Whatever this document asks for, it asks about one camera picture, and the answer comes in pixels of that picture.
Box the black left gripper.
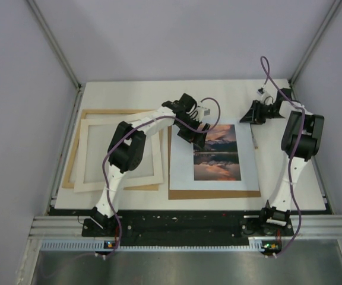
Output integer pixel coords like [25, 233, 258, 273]
[176, 116, 210, 150]

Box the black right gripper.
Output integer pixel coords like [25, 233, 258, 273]
[239, 100, 284, 125]

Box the clear handled screwdriver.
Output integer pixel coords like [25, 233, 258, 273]
[251, 129, 258, 150]

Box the sunset landscape photo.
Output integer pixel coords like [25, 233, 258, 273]
[169, 118, 261, 192]

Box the cream photo mat board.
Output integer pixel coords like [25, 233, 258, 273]
[73, 110, 164, 194]

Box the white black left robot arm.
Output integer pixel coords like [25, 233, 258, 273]
[91, 93, 212, 236]

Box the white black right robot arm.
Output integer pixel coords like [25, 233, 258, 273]
[240, 87, 325, 235]

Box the brown hardboard backing panel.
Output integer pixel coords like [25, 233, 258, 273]
[167, 126, 261, 200]

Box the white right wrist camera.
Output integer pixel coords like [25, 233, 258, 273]
[257, 88, 271, 103]

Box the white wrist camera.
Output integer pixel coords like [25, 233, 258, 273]
[190, 106, 210, 122]
[257, 88, 271, 103]

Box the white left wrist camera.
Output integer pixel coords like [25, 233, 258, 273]
[190, 106, 210, 122]

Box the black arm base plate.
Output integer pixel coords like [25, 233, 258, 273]
[82, 209, 293, 242]

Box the white slotted cable duct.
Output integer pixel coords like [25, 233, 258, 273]
[40, 237, 281, 253]

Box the aluminium right table rail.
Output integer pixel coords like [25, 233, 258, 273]
[287, 85, 333, 213]

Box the aluminium table rail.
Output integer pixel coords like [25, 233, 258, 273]
[287, 85, 333, 213]
[43, 85, 84, 215]

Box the aluminium left table rail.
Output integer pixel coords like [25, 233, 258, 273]
[43, 85, 84, 215]

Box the aluminium front rail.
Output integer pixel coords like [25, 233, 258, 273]
[28, 215, 342, 239]

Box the aluminium right corner post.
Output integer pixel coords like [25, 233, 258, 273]
[288, 0, 342, 87]

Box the aluminium corner post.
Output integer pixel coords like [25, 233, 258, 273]
[288, 0, 342, 87]
[24, 0, 81, 90]

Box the aluminium left corner post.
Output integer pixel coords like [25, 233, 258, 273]
[24, 0, 81, 90]

